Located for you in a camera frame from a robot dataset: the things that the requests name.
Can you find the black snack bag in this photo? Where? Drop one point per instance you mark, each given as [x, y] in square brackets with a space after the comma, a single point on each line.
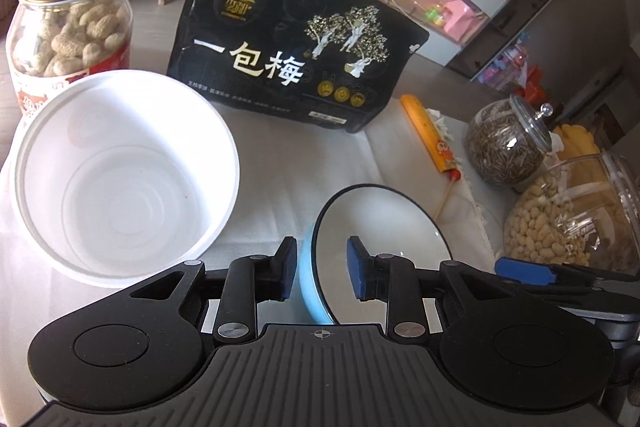
[280, 37]

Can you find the peanut jar with gold lid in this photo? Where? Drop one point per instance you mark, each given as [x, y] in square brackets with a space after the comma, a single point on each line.
[65, 32]

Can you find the colourful toy pile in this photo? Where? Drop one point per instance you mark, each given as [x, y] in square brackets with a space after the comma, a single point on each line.
[512, 64]

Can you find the green toy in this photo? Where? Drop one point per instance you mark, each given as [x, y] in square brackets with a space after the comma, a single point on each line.
[434, 14]

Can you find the glass jar of white kernels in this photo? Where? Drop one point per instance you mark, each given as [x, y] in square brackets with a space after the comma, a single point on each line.
[560, 217]

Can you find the pink box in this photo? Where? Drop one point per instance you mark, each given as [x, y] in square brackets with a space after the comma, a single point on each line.
[460, 14]

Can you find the blue plate with black rim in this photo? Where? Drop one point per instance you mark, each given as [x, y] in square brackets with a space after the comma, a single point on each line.
[380, 237]

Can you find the orange paper packet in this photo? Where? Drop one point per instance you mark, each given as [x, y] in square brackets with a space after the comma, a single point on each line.
[430, 132]

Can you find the white tablecloth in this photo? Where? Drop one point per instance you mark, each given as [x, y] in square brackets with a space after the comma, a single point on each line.
[310, 177]

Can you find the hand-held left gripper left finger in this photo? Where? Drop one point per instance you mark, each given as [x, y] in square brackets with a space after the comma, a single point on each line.
[289, 268]

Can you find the thin wooden stick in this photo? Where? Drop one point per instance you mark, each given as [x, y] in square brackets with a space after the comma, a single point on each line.
[446, 199]

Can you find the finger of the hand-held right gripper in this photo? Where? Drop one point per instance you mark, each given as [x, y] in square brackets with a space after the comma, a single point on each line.
[525, 270]

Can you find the white plastic bowl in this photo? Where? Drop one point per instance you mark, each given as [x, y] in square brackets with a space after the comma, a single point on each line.
[125, 177]

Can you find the yellow bananas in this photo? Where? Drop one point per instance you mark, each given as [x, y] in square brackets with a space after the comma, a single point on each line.
[577, 139]

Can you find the glass jar of sunflower seeds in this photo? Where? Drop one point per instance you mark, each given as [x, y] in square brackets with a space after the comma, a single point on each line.
[505, 142]

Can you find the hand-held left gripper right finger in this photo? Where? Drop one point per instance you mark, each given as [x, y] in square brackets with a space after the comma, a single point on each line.
[357, 268]

